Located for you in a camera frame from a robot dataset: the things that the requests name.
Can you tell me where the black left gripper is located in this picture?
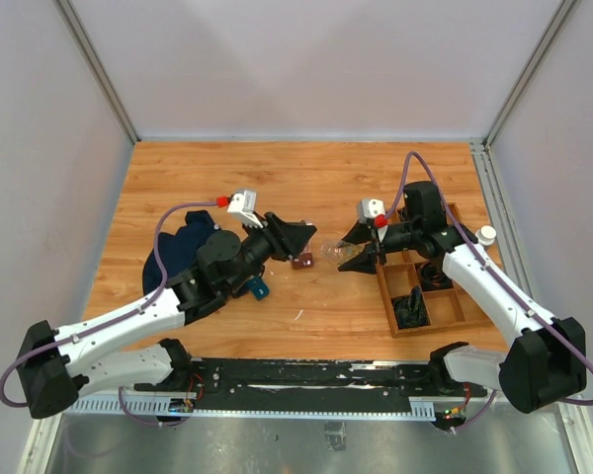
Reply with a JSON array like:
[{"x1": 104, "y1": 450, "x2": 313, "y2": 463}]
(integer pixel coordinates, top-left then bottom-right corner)
[{"x1": 226, "y1": 211, "x2": 316, "y2": 293}]

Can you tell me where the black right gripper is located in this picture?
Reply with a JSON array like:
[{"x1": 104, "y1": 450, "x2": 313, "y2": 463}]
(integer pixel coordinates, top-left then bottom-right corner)
[{"x1": 336, "y1": 220, "x2": 421, "y2": 274}]

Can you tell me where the clear pill bottle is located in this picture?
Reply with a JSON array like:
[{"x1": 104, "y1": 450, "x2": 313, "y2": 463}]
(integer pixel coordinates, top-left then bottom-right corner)
[{"x1": 319, "y1": 241, "x2": 363, "y2": 266}]

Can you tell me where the red pill organizer box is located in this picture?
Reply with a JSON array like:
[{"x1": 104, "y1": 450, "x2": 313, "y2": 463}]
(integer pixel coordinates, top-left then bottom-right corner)
[{"x1": 291, "y1": 252, "x2": 314, "y2": 271}]

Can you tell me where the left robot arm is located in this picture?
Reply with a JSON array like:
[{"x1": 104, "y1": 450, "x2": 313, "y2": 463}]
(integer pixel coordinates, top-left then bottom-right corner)
[{"x1": 15, "y1": 212, "x2": 316, "y2": 420}]

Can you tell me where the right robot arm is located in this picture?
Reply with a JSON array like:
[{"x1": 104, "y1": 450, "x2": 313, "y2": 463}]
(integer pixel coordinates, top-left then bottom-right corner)
[{"x1": 339, "y1": 181, "x2": 587, "y2": 414}]

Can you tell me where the teal pill organizer box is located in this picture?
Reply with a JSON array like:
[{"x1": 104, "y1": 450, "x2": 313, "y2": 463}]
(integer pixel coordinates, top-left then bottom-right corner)
[{"x1": 249, "y1": 276, "x2": 270, "y2": 301}]

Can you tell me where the wooden compartment tray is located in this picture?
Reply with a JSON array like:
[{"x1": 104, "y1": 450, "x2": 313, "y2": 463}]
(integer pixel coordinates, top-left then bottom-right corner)
[{"x1": 376, "y1": 251, "x2": 492, "y2": 339}]

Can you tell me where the white pill bottle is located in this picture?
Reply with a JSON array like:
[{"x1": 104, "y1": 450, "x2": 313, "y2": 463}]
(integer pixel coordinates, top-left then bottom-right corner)
[{"x1": 475, "y1": 225, "x2": 497, "y2": 248}]

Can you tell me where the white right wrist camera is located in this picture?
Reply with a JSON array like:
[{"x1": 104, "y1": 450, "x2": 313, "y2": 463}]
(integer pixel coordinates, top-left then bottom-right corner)
[{"x1": 356, "y1": 198, "x2": 385, "y2": 224}]

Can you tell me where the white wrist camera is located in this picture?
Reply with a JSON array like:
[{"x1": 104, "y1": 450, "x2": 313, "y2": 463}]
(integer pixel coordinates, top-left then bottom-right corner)
[
  {"x1": 226, "y1": 189, "x2": 264, "y2": 228},
  {"x1": 356, "y1": 198, "x2": 385, "y2": 224}
]

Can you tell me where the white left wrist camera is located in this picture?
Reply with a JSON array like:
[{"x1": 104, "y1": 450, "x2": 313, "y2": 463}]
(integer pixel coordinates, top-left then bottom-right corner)
[{"x1": 226, "y1": 189, "x2": 264, "y2": 228}]

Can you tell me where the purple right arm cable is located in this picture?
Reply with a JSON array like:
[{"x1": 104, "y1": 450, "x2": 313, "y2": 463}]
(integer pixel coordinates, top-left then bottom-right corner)
[{"x1": 382, "y1": 151, "x2": 593, "y2": 435}]

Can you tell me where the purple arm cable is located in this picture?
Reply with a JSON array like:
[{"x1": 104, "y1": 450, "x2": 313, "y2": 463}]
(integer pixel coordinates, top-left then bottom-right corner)
[
  {"x1": 0, "y1": 197, "x2": 228, "y2": 429},
  {"x1": 382, "y1": 151, "x2": 593, "y2": 435}
]

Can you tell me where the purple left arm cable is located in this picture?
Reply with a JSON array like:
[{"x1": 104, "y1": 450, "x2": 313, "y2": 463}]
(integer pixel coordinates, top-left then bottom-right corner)
[{"x1": 0, "y1": 197, "x2": 228, "y2": 429}]

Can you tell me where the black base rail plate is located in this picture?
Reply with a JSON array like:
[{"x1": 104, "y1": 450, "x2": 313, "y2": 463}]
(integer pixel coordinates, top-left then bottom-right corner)
[{"x1": 132, "y1": 357, "x2": 489, "y2": 416}]

